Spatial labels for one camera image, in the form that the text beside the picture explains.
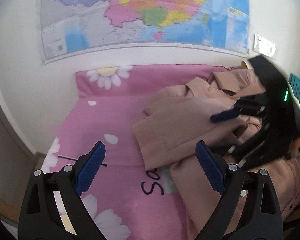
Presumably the white wall socket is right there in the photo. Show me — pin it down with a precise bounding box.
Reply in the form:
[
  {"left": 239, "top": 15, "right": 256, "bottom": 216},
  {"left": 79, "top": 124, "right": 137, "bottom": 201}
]
[{"left": 253, "top": 33, "right": 277, "bottom": 57}]

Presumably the colourful wall map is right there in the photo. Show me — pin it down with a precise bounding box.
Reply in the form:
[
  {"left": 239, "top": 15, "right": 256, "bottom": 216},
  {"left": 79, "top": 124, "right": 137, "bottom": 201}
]
[{"left": 40, "top": 0, "right": 250, "bottom": 64}]

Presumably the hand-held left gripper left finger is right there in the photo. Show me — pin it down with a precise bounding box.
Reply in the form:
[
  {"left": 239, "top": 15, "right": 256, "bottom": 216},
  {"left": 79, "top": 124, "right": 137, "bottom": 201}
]
[{"left": 18, "top": 141, "right": 107, "bottom": 240}]

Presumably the pink daisy print blanket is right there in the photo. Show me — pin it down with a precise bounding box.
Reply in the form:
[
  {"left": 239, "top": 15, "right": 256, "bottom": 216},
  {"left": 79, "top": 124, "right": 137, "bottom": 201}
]
[{"left": 41, "top": 64, "right": 240, "bottom": 240}]

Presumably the pink coat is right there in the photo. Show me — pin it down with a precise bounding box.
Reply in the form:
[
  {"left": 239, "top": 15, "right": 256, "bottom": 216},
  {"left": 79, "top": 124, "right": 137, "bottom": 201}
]
[{"left": 132, "top": 69, "right": 300, "bottom": 240}]

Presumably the wooden bed frame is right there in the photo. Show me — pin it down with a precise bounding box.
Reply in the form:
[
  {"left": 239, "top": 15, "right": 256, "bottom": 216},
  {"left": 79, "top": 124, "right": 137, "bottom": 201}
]
[{"left": 0, "top": 92, "right": 44, "bottom": 230}]

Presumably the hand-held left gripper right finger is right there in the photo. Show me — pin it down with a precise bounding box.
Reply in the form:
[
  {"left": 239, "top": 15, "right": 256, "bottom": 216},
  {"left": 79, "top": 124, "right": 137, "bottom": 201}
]
[{"left": 195, "top": 140, "right": 283, "bottom": 240}]

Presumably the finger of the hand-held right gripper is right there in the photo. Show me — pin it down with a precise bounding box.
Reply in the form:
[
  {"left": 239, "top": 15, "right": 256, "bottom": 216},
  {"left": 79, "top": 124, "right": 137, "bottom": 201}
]
[
  {"left": 224, "top": 116, "right": 290, "bottom": 171},
  {"left": 210, "top": 92, "right": 268, "bottom": 123}
]

